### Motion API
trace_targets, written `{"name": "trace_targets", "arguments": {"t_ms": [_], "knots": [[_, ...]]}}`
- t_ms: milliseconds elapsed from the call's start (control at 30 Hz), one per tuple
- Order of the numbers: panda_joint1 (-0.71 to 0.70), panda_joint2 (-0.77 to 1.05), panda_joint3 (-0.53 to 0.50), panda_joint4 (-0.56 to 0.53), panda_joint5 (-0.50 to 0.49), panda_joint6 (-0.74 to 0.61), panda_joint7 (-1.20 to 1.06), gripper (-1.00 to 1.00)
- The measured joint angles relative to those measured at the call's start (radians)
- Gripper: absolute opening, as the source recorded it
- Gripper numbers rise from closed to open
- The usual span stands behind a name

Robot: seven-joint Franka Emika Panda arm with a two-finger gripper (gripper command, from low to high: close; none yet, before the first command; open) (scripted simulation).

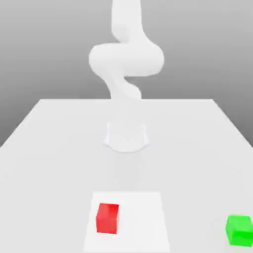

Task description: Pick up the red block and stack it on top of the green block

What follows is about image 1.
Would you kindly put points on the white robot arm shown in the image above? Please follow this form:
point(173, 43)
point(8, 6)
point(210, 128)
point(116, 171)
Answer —
point(126, 59)

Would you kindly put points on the small red cube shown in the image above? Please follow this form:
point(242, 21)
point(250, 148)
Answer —
point(107, 218)

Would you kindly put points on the small green cube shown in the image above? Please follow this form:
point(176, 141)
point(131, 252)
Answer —
point(239, 230)

